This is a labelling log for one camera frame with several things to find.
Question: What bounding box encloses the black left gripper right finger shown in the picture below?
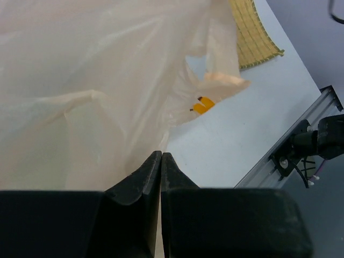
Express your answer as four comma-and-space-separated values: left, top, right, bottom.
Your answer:
161, 153, 204, 257

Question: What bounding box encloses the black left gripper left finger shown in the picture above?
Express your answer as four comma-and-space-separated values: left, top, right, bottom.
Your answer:
88, 151, 162, 257

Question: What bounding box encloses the translucent peach plastic bag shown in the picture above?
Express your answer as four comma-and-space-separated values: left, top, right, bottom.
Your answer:
1, 1, 249, 190

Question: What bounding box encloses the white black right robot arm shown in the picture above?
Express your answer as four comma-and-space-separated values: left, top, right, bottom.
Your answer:
291, 114, 343, 160

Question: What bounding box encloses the yellow bamboo tray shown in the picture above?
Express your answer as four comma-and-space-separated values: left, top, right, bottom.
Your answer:
229, 0, 284, 70

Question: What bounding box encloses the aluminium front frame rail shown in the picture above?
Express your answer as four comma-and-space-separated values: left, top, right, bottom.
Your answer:
236, 86, 343, 188

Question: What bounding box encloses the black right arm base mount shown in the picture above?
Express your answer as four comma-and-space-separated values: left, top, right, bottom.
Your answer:
270, 119, 314, 188

